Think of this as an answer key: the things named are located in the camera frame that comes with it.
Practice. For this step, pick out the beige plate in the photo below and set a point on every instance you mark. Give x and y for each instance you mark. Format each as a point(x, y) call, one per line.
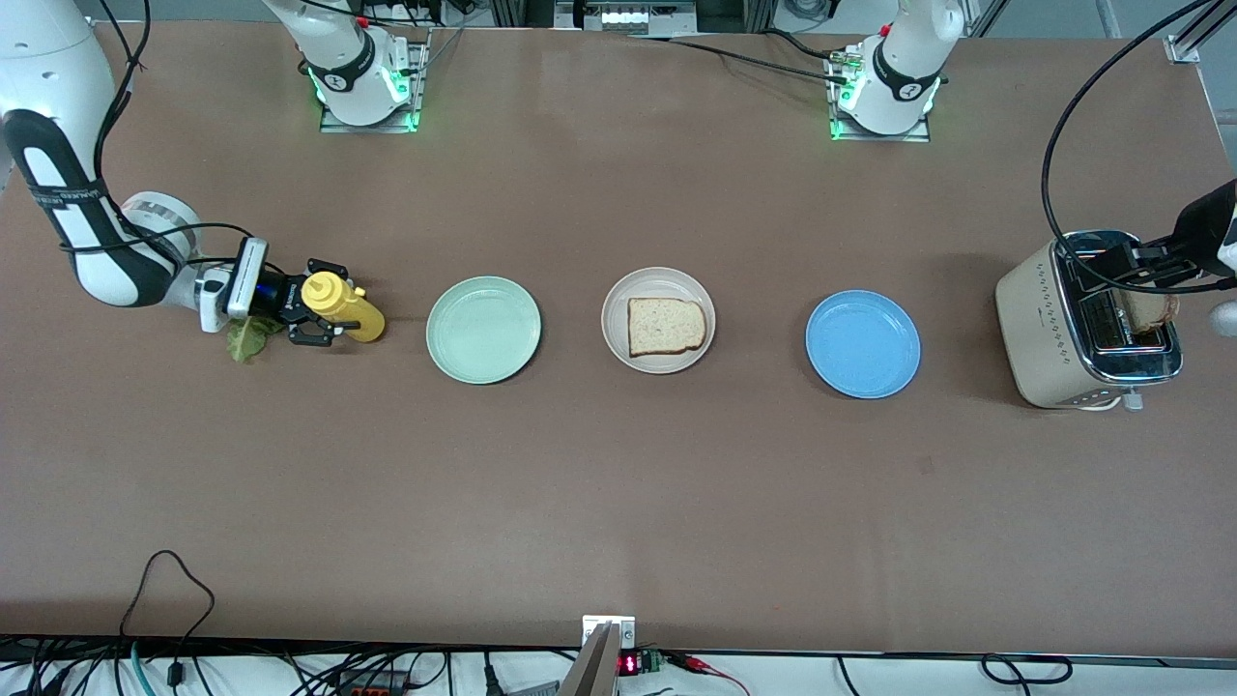
point(616, 319)

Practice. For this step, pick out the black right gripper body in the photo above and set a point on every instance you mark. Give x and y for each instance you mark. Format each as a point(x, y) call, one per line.
point(281, 302)

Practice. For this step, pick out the blue plate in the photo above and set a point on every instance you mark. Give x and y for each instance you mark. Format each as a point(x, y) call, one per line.
point(863, 345)

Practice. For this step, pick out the red display circuit board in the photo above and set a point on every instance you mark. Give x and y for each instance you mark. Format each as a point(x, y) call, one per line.
point(633, 664)

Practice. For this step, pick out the green lettuce leaf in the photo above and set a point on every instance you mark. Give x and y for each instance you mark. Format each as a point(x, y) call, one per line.
point(249, 343)

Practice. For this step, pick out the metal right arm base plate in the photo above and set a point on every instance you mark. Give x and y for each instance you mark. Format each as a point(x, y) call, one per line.
point(333, 124)

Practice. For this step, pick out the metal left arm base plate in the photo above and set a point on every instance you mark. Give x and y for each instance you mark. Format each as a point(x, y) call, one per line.
point(918, 136)

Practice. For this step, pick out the light green plate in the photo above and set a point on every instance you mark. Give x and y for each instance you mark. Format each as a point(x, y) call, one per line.
point(483, 333)

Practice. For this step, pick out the lit control box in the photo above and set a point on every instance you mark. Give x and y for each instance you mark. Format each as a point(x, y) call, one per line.
point(623, 17)

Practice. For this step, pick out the brown bread slice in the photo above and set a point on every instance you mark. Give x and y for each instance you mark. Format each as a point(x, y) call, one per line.
point(667, 327)
point(1150, 311)

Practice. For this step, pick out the grey camera pole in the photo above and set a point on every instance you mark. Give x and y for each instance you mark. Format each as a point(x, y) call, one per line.
point(591, 667)

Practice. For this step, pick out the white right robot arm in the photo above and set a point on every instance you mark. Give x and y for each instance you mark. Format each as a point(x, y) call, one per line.
point(58, 58)

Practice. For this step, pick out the beige chrome toaster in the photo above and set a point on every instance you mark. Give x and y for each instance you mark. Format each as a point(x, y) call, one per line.
point(1044, 338)

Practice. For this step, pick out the silver mount bracket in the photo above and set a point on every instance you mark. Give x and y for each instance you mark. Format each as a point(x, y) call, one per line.
point(623, 628)

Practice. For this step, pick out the aluminium frame corner bracket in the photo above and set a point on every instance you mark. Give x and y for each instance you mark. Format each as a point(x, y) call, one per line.
point(1184, 48)

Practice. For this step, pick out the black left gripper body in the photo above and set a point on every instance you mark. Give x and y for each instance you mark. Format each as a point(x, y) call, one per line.
point(1201, 232)

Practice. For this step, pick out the yellow mustard squeeze bottle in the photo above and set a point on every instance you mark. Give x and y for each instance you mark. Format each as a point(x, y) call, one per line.
point(348, 309)

